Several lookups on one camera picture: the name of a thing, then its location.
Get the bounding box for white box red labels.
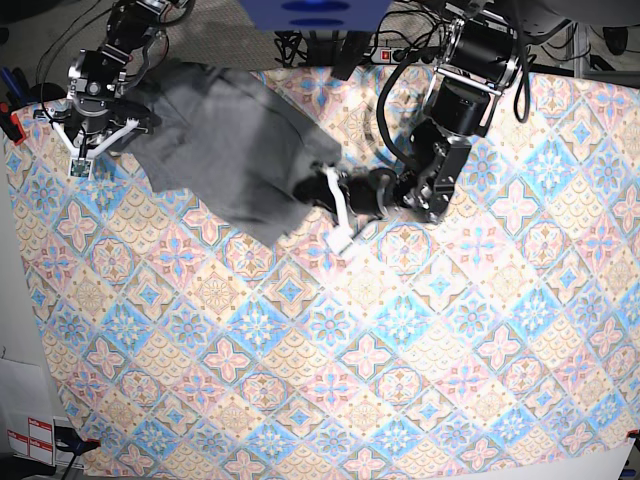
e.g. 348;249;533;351
1;359;55;467

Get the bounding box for white power strip red switch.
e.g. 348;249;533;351
369;44;436;66

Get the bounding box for red clamp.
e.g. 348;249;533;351
0;102;26;145

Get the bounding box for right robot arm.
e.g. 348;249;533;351
62;1;195;146

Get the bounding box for blue box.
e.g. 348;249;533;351
240;0;391;32

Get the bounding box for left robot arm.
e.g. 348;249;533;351
294;1;569;225

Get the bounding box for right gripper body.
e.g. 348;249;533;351
64;94;123;145

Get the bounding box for colourful patterned tablecloth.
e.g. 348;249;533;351
3;75;639;479

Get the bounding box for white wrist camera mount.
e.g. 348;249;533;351
33;108;151;180
316;164;385;259

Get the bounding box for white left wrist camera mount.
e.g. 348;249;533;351
316;164;385;259

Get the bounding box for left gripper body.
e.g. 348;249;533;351
345;168;397;218

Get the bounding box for grey T-shirt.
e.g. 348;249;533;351
117;62;342;246

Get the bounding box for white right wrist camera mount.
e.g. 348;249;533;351
33;108;151;180

